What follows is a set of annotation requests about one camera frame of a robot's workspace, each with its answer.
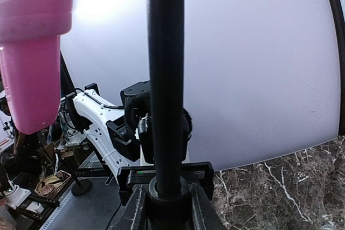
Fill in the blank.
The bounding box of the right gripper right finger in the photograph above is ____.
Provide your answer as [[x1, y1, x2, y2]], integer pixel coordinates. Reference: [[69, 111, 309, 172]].
[[190, 183, 226, 230]]

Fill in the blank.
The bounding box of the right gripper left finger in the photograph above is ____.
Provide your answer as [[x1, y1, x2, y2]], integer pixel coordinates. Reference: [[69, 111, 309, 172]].
[[107, 185, 147, 229]]

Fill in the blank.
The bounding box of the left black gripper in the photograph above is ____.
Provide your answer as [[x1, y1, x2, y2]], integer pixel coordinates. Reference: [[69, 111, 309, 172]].
[[118, 162, 216, 206]]

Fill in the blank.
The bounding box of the black round-base mic stand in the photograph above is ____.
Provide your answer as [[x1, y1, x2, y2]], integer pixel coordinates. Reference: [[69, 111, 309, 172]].
[[148, 0, 189, 229]]

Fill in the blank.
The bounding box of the pink microphone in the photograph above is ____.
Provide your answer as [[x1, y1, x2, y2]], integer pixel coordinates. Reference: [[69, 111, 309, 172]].
[[1, 0, 73, 135]]

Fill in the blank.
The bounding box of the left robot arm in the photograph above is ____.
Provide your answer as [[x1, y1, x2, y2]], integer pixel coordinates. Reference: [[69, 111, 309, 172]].
[[61, 81, 155, 205]]

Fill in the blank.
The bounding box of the wicker basket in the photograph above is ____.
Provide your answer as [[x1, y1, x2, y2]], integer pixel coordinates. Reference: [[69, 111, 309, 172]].
[[34, 170, 72, 198]]

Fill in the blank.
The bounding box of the left black frame post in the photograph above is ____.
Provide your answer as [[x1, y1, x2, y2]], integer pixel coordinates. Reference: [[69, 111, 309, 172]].
[[60, 52, 74, 96]]

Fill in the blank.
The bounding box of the black frame post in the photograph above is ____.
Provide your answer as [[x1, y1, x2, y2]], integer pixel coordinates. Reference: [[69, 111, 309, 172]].
[[329, 0, 344, 136], [60, 52, 74, 96]]

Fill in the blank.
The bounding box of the right black frame post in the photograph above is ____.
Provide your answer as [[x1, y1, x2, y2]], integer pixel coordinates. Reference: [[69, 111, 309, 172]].
[[329, 0, 344, 136]]

